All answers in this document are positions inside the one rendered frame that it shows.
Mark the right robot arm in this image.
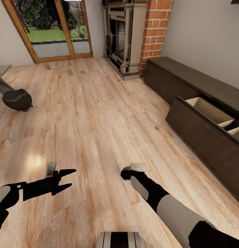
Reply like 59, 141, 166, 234
120, 162, 239, 248

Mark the cauldron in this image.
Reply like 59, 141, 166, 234
2, 89, 33, 112

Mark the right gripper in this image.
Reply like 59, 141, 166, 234
120, 170, 134, 181

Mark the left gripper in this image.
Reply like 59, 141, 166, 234
36, 169, 76, 197

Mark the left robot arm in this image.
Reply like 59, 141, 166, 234
0, 162, 76, 229

